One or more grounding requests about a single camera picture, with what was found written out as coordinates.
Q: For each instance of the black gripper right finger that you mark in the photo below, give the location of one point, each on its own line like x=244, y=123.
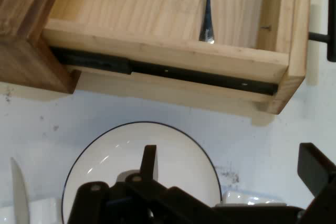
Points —
x=319, y=174

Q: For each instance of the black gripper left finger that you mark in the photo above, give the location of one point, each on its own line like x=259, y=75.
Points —
x=123, y=203

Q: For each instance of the serrated steel table knife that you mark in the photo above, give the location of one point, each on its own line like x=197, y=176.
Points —
x=19, y=195

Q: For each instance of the white plate with black rim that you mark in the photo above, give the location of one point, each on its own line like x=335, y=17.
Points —
x=178, y=161

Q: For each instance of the white ceramic cutlery rest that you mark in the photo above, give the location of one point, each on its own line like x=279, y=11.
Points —
x=44, y=211
x=249, y=197

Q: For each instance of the silver cutlery piece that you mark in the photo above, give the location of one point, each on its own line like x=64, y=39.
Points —
x=208, y=19

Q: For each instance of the light wooden drawer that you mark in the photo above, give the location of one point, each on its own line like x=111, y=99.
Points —
x=157, y=11

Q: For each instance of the dark brown wooden cabinet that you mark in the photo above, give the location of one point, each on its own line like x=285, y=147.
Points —
x=23, y=24

